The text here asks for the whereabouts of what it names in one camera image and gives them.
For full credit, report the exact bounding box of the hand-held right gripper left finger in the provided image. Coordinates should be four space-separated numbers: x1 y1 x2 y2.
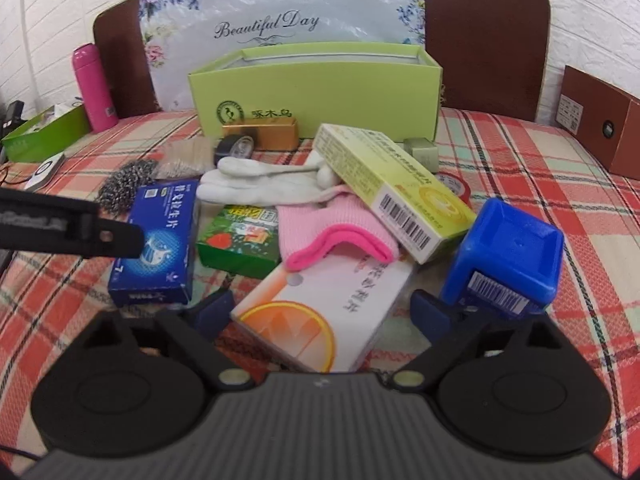
75 290 251 393

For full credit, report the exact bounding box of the floral plastic bag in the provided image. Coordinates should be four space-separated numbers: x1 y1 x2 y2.
139 0 427 113

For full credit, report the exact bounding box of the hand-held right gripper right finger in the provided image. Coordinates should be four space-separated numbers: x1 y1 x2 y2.
387 290 566 393

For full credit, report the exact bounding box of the white round device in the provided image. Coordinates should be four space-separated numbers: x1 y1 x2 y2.
22 152 67 192

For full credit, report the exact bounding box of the brown wooden headboard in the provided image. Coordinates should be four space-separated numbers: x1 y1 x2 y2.
92 0 552 123

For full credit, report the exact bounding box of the black device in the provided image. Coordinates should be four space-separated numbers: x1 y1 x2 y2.
0 100 26 136

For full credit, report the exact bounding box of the olive green soap block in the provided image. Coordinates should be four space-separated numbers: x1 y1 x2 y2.
402 137 440 173

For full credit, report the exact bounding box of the yellow-green medicine box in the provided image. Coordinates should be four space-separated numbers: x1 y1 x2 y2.
312 123 477 265

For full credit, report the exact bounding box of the white orange medicine box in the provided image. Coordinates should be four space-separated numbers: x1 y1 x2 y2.
230 255 416 373

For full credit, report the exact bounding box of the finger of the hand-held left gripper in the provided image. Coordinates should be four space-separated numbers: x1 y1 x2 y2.
65 199 147 258

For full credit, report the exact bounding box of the blue medicine box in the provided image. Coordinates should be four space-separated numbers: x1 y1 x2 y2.
107 179 201 308

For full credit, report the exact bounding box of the clear cotton swab pack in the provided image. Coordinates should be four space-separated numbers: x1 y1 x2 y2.
155 139 218 181

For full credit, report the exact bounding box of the dark green tray box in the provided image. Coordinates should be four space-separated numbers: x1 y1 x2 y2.
0 102 92 163

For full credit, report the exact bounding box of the small green printed box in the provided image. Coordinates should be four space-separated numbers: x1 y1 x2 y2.
196 203 282 280

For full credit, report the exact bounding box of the light green box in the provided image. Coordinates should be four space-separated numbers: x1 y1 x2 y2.
187 42 443 151

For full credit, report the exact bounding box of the gold box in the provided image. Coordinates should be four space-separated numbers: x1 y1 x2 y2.
221 117 300 152

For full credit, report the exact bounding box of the white glove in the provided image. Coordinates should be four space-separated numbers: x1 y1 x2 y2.
305 150 341 188
196 156 346 207

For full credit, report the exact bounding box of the black tape roll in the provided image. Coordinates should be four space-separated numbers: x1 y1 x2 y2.
215 134 254 166

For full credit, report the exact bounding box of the brown cardboard box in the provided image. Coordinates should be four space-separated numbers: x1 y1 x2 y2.
552 65 640 181

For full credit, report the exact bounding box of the red plaid blanket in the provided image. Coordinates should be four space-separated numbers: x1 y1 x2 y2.
0 107 640 480

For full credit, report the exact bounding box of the pink knit glove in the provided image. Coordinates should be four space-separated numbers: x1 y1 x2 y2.
276 185 401 272

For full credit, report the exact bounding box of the steel wool scourer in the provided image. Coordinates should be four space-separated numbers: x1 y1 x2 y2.
96 159 162 218

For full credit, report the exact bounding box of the red tape roll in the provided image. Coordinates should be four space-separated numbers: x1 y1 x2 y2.
436 171 473 207

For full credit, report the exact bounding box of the blue plastic container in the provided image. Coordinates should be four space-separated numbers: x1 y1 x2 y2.
440 197 566 316

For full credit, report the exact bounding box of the pink thermos bottle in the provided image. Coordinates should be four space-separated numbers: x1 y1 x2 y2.
71 43 119 133

